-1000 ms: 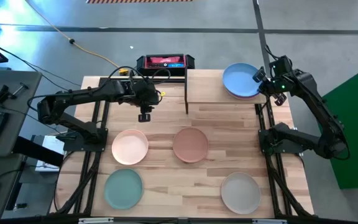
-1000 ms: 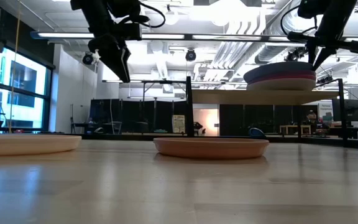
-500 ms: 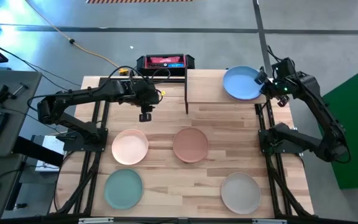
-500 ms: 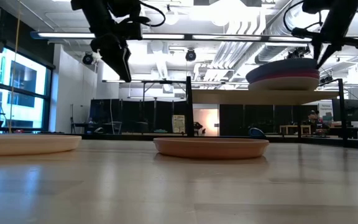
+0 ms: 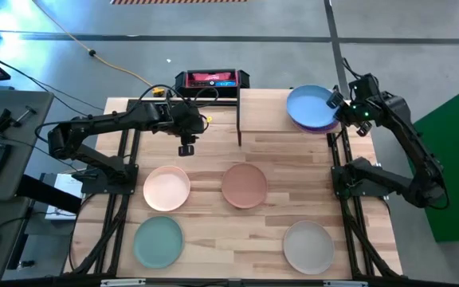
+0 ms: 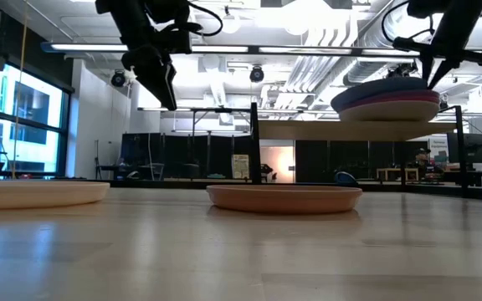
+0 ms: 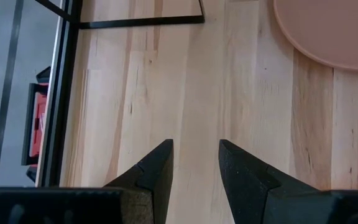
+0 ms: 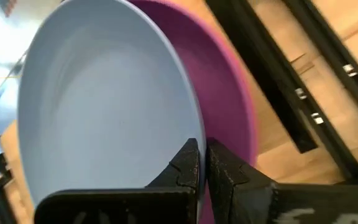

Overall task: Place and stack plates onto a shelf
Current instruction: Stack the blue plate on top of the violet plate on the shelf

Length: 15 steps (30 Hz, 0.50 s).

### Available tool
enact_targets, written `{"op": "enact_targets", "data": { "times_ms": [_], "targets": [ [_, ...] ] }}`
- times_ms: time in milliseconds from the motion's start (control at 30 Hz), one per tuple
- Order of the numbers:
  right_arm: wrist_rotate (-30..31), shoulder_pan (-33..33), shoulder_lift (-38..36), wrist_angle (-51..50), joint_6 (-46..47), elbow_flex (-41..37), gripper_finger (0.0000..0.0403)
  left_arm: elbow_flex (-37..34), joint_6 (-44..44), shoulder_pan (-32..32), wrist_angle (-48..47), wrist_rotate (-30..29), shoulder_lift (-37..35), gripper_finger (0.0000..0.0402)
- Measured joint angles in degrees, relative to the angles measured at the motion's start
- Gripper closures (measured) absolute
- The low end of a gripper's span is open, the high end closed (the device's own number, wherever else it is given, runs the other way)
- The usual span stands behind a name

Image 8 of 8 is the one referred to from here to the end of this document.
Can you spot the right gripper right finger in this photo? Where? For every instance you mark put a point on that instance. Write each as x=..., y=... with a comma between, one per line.
x=244, y=199

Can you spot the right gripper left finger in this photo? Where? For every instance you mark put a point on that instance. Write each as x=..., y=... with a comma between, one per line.
x=120, y=207

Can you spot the blue plate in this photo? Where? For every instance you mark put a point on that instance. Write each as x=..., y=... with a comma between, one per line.
x=104, y=102

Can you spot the magenta purple plate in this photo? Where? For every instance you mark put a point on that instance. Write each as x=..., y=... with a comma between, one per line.
x=219, y=93

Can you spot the wooden shelf board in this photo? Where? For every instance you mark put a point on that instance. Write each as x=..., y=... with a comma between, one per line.
x=278, y=165

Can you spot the black aluminium table frame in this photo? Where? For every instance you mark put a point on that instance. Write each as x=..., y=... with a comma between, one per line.
x=329, y=49

